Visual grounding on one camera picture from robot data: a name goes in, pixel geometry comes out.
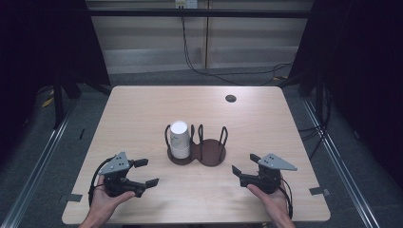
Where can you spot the dark brown double cup holder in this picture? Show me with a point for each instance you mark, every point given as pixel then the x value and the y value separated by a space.
pixel 210 152

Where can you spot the person's left hand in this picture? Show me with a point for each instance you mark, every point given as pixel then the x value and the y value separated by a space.
pixel 103 202

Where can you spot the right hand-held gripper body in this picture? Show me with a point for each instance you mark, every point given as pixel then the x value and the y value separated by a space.
pixel 267 180

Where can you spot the black round table grommet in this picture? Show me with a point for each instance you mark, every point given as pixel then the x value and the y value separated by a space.
pixel 231 98

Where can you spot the yellow floor tape piece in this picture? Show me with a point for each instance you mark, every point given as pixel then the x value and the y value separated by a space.
pixel 47 102

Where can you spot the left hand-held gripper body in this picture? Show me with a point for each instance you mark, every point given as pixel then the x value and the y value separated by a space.
pixel 118 185

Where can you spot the black horizontal bar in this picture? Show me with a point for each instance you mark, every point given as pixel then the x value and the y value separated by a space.
pixel 142 12

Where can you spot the black stand post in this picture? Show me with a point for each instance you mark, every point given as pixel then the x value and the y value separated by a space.
pixel 58 104
pixel 319 98

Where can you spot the metal floor rail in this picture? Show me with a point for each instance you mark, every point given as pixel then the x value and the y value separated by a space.
pixel 335 158
pixel 34 177

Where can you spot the stack of white paper cups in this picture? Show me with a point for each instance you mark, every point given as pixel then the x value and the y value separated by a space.
pixel 180 139

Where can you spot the person's right hand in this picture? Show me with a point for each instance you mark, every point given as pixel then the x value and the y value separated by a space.
pixel 274 202

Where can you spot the white wall socket box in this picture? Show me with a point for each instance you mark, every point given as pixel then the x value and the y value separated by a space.
pixel 186 3

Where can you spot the grey tape strip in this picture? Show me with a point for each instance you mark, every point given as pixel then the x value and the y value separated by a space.
pixel 71 198
pixel 319 191

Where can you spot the dark curtain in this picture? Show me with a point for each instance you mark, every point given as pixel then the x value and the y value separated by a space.
pixel 364 63
pixel 38 47

